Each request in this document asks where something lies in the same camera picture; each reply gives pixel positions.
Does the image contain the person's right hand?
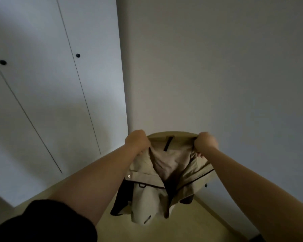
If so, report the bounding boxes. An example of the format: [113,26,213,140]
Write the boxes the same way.
[193,131,219,158]

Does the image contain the person's right forearm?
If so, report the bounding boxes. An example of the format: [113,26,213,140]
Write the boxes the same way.
[204,149,303,242]

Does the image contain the person's left hand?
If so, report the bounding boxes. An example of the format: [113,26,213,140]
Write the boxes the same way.
[124,129,152,153]

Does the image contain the white wardrobe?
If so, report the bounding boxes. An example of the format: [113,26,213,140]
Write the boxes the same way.
[0,0,129,207]

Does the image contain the person's left forearm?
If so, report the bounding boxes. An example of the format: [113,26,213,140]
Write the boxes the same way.
[48,146,142,227]

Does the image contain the tan and black jacket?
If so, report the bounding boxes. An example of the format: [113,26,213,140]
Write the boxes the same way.
[110,131,216,226]

